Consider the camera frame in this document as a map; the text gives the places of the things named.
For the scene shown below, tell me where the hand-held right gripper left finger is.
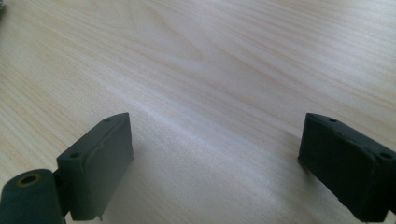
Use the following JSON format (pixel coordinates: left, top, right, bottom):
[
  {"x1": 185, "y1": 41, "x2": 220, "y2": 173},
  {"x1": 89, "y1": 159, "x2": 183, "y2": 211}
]
[{"x1": 56, "y1": 112, "x2": 134, "y2": 222}]

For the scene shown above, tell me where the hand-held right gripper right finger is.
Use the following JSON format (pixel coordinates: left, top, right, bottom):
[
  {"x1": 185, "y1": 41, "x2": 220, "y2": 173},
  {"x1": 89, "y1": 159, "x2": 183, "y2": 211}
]
[{"x1": 297, "y1": 112, "x2": 396, "y2": 223}]

